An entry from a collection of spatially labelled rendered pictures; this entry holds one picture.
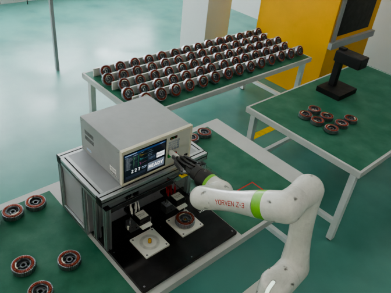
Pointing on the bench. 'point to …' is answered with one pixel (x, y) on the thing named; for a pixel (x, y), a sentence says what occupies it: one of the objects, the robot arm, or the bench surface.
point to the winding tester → (133, 134)
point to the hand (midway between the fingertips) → (174, 154)
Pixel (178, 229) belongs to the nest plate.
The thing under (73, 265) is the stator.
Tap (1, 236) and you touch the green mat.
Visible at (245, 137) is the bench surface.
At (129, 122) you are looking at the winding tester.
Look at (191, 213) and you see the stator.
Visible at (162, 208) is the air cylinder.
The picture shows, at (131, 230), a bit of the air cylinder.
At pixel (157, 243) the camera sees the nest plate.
